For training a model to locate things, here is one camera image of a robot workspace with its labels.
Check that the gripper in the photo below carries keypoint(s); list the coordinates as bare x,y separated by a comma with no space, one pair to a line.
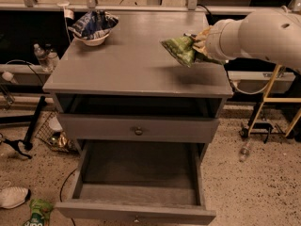
213,43

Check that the green jalapeno chip bag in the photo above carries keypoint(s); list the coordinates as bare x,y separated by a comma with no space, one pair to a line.
181,49

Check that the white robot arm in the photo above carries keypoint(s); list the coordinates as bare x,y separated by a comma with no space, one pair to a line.
268,34

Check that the grey wooden drawer cabinet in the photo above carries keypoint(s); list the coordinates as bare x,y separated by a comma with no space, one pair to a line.
132,74

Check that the blue chip bag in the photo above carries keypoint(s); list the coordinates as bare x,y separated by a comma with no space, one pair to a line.
94,24

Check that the closed upper grey drawer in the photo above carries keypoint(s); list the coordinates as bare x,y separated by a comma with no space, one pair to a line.
132,128

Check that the open lower grey drawer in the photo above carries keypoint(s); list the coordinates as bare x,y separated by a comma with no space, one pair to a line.
141,182

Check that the green snack bag on floor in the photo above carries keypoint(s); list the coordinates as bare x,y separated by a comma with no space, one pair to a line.
40,212

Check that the small dark blue packet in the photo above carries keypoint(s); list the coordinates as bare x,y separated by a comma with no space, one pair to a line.
190,35

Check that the white bowl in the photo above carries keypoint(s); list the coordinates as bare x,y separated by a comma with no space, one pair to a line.
94,42

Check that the plastic bottle on floor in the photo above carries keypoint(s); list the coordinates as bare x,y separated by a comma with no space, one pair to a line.
245,151

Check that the clear plastic water bottle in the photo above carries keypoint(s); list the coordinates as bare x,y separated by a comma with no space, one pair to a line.
42,58

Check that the white sneaker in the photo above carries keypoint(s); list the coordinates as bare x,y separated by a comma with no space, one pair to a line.
13,196

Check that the white lamp on rail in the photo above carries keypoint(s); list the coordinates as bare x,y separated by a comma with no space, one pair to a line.
64,4

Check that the wire mesh basket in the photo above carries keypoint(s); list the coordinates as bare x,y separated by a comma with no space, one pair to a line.
52,134

